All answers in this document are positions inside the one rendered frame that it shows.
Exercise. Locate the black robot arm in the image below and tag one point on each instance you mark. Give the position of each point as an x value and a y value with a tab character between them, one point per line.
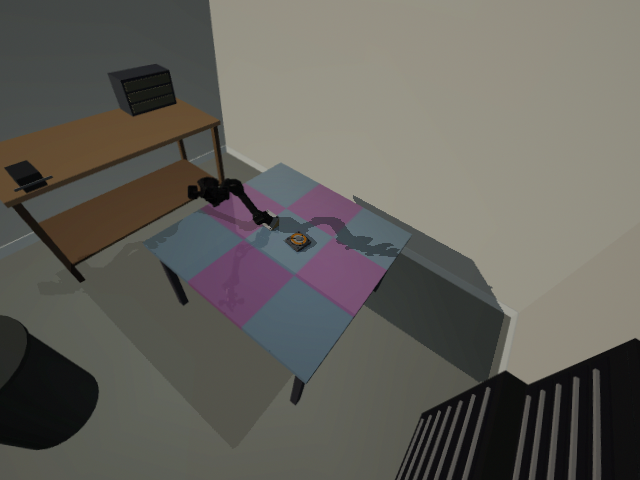
236	188

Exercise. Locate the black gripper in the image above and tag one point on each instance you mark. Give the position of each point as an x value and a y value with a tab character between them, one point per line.
208	193

